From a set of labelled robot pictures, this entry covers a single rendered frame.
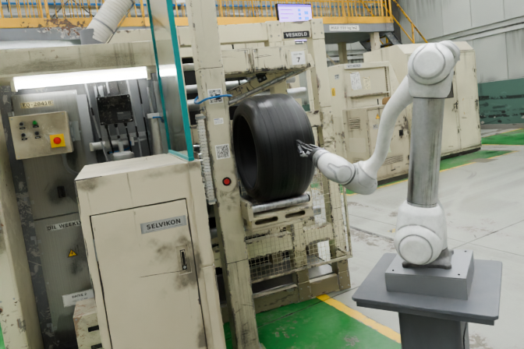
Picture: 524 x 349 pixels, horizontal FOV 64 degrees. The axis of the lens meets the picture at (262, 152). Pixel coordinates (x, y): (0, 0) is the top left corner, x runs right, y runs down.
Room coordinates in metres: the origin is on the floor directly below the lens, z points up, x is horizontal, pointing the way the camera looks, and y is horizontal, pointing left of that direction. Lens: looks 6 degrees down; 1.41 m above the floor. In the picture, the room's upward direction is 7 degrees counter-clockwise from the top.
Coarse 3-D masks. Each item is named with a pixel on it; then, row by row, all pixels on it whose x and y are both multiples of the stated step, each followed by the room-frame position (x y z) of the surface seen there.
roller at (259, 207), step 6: (288, 198) 2.24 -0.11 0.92; (294, 198) 2.24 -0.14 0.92; (300, 198) 2.25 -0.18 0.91; (306, 198) 2.26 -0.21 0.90; (258, 204) 2.18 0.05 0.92; (264, 204) 2.18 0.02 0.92; (270, 204) 2.19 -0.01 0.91; (276, 204) 2.20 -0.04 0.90; (282, 204) 2.21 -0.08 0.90; (288, 204) 2.22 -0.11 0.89; (294, 204) 2.24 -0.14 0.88; (258, 210) 2.17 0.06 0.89; (264, 210) 2.19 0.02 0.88
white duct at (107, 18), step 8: (112, 0) 2.33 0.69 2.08; (120, 0) 2.34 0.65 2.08; (128, 0) 2.36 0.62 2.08; (104, 8) 2.32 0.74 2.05; (112, 8) 2.32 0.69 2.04; (120, 8) 2.34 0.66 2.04; (128, 8) 2.39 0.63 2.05; (96, 16) 2.31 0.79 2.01; (104, 16) 2.31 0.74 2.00; (112, 16) 2.32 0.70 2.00; (120, 16) 2.36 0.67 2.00; (96, 24) 2.29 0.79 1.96; (104, 24) 2.30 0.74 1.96; (112, 24) 2.33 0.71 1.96; (96, 32) 2.29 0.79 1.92; (104, 32) 2.31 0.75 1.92; (112, 32) 2.36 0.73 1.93; (104, 40) 2.33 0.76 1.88
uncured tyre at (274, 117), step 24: (264, 96) 2.30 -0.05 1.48; (288, 96) 2.30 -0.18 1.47; (240, 120) 2.54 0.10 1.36; (264, 120) 2.11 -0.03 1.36; (288, 120) 2.13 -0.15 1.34; (240, 144) 2.60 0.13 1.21; (264, 144) 2.08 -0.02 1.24; (288, 144) 2.09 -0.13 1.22; (240, 168) 2.49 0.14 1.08; (264, 168) 2.09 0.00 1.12; (288, 168) 2.09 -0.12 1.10; (312, 168) 2.16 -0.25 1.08; (264, 192) 2.16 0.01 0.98; (288, 192) 2.19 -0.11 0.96
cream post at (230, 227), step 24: (192, 0) 2.18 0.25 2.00; (192, 24) 2.20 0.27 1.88; (216, 24) 2.21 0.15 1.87; (192, 48) 2.28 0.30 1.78; (216, 48) 2.21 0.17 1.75; (216, 72) 2.20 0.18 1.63; (216, 144) 2.19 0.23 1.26; (216, 168) 2.18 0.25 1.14; (216, 192) 2.18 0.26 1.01; (216, 216) 2.25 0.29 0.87; (240, 216) 2.21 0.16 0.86; (240, 240) 2.21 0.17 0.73; (240, 264) 2.20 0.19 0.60; (240, 288) 2.20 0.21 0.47; (240, 312) 2.19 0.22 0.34; (240, 336) 2.18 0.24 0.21
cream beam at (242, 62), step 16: (240, 48) 2.53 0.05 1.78; (256, 48) 2.56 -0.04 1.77; (272, 48) 2.59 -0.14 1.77; (288, 48) 2.63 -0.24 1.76; (304, 48) 2.66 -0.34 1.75; (224, 64) 2.49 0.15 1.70; (240, 64) 2.52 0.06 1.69; (256, 64) 2.55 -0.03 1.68; (272, 64) 2.59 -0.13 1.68; (288, 64) 2.62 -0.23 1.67; (304, 64) 2.65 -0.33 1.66
